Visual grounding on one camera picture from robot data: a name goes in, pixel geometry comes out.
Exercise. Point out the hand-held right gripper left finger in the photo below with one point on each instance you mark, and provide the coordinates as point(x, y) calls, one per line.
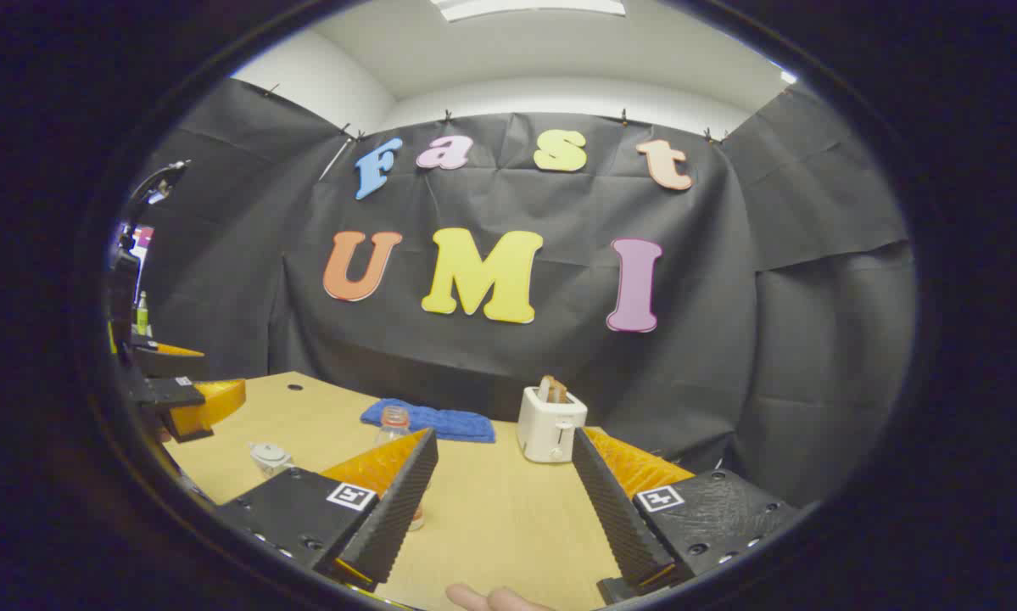
point(393, 518)

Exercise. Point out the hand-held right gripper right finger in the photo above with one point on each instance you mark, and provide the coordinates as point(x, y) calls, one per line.
point(614, 518)

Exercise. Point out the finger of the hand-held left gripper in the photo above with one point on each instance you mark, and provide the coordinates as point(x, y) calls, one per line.
point(173, 393)
point(169, 365)

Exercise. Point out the clear plastic water bottle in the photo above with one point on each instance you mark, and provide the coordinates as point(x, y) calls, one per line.
point(393, 424)

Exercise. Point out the white teacup lid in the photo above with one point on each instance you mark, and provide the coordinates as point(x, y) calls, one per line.
point(269, 450)

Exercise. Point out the white floral teacup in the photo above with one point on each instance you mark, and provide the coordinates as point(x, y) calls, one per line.
point(271, 462)

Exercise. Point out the green bottle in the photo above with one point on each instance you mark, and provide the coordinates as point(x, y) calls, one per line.
point(142, 316)

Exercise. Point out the computer monitor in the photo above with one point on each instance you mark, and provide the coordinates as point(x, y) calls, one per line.
point(144, 236)

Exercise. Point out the blue towel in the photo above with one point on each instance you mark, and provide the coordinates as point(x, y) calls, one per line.
point(440, 420)

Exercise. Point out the white toaster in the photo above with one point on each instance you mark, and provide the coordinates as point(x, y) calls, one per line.
point(546, 428)

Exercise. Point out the bread slice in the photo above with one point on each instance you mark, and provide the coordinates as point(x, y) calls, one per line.
point(553, 390)

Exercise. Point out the black backdrop cloth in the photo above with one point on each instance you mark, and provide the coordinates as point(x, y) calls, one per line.
point(516, 365)

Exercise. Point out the ceiling light panel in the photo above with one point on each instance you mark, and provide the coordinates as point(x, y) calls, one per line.
point(525, 7)

